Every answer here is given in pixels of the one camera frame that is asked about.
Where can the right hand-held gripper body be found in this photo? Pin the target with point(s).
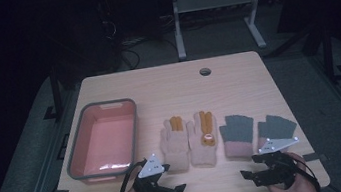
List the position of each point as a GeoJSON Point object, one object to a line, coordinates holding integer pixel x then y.
{"type": "Point", "coordinates": [281, 169]}

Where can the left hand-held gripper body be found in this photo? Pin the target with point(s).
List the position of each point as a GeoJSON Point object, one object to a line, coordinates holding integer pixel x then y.
{"type": "Point", "coordinates": [150, 169]}

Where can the beige glove with orange fingers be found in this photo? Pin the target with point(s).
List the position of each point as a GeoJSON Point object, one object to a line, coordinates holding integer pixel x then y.
{"type": "Point", "coordinates": [173, 142]}

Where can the grey and pink fingerless glove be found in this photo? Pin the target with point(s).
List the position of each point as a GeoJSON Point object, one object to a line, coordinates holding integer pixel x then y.
{"type": "Point", "coordinates": [277, 126]}
{"type": "Point", "coordinates": [236, 130]}

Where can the beige glove with bear face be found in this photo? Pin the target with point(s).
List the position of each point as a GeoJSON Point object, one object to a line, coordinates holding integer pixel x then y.
{"type": "Point", "coordinates": [204, 153]}

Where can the pink basin with grey rim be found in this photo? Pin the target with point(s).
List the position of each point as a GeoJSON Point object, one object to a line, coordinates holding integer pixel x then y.
{"type": "Point", "coordinates": [106, 135]}

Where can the person's right hand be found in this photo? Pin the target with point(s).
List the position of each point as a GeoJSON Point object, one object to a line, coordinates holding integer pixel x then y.
{"type": "Point", "coordinates": [301, 190]}

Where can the black metal stand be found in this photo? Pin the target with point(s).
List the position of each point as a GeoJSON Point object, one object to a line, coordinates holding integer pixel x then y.
{"type": "Point", "coordinates": [328, 53]}
{"type": "Point", "coordinates": [56, 92]}

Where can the white metal desk frame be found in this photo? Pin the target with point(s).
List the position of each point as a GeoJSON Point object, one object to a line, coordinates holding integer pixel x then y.
{"type": "Point", "coordinates": [212, 0]}

